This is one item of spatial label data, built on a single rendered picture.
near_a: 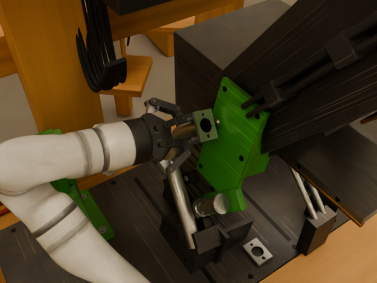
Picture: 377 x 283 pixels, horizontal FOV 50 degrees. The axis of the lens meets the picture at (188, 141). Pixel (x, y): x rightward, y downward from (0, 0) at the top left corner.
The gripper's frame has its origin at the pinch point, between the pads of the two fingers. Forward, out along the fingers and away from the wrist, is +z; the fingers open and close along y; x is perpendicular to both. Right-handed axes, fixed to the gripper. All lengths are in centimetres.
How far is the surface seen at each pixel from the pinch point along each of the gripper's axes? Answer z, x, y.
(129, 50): 110, 214, 76
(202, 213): 0.4, 4.5, -15.9
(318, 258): 23.8, 0.2, -33.0
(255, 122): 4.0, -11.5, -1.5
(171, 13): 16.4, 21.0, 29.6
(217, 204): 0.8, -0.3, -14.3
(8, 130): 9, 204, 30
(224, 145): 4.0, -2.4, -4.3
